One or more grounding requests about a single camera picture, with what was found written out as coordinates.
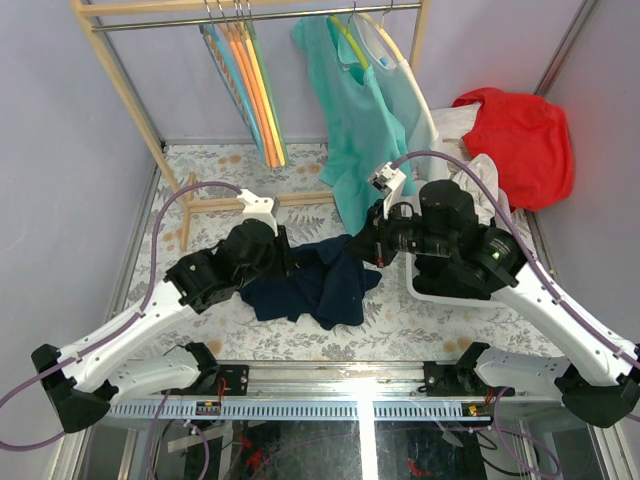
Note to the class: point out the wooden clothes rack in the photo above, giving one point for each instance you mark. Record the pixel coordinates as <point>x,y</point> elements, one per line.
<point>89,16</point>

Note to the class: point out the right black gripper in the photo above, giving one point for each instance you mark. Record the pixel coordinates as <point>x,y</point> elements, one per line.
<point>373,243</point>

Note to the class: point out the black clothes in basket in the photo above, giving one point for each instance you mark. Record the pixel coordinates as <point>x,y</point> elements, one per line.
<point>435,278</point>

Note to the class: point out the blue hanger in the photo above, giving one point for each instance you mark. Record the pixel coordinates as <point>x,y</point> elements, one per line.
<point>229,72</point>

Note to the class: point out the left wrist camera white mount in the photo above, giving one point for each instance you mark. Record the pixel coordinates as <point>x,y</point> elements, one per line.
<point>263,209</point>

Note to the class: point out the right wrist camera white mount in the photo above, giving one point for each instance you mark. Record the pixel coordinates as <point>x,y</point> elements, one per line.
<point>390,182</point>

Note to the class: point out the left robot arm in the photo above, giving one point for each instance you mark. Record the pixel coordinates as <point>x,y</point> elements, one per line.
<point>85,379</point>

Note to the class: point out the yellow green hanger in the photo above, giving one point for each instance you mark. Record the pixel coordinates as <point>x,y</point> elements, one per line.
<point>349,38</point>

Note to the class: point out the floral table mat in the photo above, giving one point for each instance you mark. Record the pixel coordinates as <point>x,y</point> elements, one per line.
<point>396,325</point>

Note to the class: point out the navy blue t shirt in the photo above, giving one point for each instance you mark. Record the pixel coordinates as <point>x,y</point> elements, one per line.
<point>328,284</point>

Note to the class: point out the orange hanger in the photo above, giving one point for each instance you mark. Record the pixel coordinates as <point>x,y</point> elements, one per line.
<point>233,37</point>

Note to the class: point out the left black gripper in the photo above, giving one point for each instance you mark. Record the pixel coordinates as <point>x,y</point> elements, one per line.
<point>284,253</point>

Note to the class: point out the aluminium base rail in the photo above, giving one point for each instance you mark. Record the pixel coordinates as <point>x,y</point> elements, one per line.
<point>283,390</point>

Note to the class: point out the white cloth pile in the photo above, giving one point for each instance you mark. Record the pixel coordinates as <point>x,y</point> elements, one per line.
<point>452,125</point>

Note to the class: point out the teal t shirt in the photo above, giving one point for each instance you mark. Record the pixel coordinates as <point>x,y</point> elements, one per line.
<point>362,133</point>

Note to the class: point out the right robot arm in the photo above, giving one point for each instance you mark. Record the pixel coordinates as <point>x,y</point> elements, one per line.
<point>597,375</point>

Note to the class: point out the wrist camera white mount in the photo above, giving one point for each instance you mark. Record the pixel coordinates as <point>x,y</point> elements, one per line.
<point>263,209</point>
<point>390,182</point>

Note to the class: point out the red cloth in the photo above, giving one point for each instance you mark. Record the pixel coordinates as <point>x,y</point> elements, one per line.
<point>528,140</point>

